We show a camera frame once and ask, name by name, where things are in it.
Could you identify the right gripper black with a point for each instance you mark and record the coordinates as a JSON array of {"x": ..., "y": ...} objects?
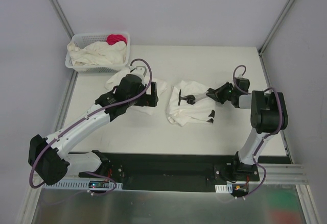
[{"x": 213, "y": 94}]

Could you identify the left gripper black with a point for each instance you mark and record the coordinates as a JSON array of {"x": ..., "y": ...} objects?
[{"x": 153, "y": 94}]

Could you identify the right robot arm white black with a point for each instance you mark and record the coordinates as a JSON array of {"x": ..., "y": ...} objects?
[{"x": 268, "y": 116}]

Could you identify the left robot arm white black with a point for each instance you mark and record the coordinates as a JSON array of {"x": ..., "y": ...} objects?
[{"x": 50, "y": 156}]

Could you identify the red garment in basket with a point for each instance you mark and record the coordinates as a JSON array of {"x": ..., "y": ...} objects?
[{"x": 115, "y": 38}]

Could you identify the white plastic laundry basket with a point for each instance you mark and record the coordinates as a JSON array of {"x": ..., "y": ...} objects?
[{"x": 85, "y": 39}]

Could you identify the cream clothes in basket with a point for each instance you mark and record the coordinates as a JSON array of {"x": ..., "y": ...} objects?
[{"x": 97, "y": 53}]

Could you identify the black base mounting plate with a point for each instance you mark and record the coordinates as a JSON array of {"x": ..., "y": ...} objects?
[{"x": 180, "y": 173}]

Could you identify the right aluminium frame post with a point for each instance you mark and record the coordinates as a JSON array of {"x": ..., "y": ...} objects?
[{"x": 277, "y": 24}]

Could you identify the aluminium frame post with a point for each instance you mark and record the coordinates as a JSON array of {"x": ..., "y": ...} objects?
[
  {"x": 277, "y": 24},
  {"x": 62, "y": 18}
]

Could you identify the aluminium rail front right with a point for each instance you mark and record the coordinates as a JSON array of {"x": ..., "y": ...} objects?
[{"x": 285, "y": 174}]

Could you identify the right white cable duct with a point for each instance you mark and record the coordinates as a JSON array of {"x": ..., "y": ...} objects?
[{"x": 224, "y": 188}]

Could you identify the white cable duct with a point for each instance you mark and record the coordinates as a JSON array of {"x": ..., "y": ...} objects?
[
  {"x": 86, "y": 185},
  {"x": 224, "y": 188}
]

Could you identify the left white cable duct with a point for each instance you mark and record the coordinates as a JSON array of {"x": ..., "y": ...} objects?
[{"x": 86, "y": 185}]

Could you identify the left aluminium frame post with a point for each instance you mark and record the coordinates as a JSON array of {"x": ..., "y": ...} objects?
[{"x": 62, "y": 18}]

